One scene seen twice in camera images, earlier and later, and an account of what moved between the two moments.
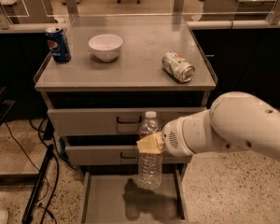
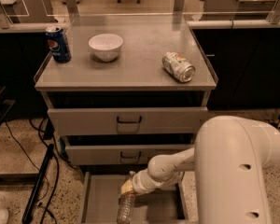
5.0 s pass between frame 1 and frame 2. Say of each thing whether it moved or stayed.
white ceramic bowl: stayed
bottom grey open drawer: stayed
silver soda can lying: stayed
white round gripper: moved
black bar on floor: stayed
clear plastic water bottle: moved
